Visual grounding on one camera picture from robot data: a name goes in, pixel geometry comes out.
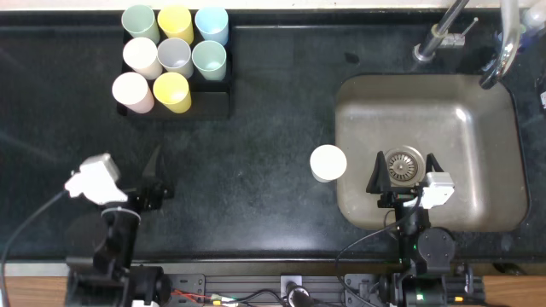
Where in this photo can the mounting rail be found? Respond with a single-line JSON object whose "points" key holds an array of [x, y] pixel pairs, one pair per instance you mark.
{"points": [[247, 285]]}

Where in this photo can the grey cup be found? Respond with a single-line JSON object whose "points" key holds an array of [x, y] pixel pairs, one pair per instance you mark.
{"points": [[175, 55]]}

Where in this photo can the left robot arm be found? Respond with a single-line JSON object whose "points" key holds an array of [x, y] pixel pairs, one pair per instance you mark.
{"points": [[121, 239]]}

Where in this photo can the yellow cup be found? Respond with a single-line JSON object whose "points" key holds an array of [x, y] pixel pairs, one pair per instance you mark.
{"points": [[175, 23], [172, 89]]}

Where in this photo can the blue cup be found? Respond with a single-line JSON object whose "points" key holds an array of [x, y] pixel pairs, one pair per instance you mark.
{"points": [[211, 23]]}

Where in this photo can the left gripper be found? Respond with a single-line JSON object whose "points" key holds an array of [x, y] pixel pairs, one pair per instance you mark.
{"points": [[149, 194]]}

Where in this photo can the steel tap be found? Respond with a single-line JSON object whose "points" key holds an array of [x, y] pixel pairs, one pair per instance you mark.
{"points": [[426, 49]]}

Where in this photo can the cream cup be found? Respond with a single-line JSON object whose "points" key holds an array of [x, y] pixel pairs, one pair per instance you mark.
{"points": [[141, 55]]}

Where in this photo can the white cup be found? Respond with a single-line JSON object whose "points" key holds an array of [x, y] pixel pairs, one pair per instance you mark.
{"points": [[328, 163]]}

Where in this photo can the steel sink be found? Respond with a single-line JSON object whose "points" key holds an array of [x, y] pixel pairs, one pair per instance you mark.
{"points": [[469, 149]]}

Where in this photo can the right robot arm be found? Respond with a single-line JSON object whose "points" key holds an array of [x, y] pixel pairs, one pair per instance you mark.
{"points": [[435, 247]]}

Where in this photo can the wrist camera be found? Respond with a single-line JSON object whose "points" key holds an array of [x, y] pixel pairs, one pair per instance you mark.
{"points": [[437, 189], [96, 179]]}

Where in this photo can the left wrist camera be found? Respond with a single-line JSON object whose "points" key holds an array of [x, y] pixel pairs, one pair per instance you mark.
{"points": [[96, 179]]}

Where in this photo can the green cup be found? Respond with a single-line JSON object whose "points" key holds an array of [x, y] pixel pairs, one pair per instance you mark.
{"points": [[140, 22], [209, 59]]}

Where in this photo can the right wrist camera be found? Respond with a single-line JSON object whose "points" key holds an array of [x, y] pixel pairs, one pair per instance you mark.
{"points": [[437, 189]]}

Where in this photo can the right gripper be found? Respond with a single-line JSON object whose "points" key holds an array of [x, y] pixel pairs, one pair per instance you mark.
{"points": [[390, 200]]}

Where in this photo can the black tray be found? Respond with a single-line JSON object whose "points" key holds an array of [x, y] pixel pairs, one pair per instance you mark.
{"points": [[209, 102]]}

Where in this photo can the pink cup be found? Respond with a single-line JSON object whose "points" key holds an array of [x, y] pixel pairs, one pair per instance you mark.
{"points": [[132, 91]]}

